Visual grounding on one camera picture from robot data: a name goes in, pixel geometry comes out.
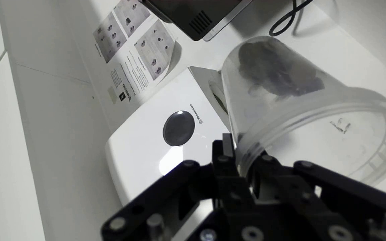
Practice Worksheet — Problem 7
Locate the paper sheet with text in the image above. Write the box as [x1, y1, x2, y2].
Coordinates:
[106, 48, 153, 107]

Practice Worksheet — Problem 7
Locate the white paper towel dispenser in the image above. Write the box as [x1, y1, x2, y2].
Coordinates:
[105, 66, 248, 206]

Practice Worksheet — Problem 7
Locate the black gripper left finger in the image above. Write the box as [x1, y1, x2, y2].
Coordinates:
[101, 133, 266, 241]

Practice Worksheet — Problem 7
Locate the clear plastic cup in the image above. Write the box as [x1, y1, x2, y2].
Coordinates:
[219, 35, 386, 186]

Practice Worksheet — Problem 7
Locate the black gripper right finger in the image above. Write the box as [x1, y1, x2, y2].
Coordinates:
[245, 153, 386, 241]

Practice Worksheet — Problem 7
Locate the black coffee maker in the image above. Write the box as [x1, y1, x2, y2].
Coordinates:
[141, 0, 254, 43]

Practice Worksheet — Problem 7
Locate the black coffee maker cable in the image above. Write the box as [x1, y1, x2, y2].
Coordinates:
[268, 0, 315, 38]

